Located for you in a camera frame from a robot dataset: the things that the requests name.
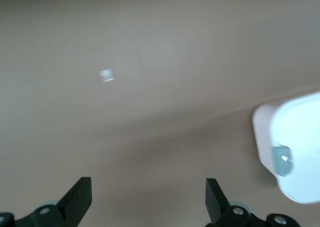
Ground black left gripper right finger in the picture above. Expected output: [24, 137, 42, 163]
[205, 177, 300, 227]

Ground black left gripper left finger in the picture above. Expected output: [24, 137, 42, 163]
[0, 176, 93, 227]

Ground white box lid grey clips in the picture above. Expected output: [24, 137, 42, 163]
[271, 91, 320, 204]

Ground pink translucent plastic box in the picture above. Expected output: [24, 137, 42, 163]
[251, 103, 279, 178]

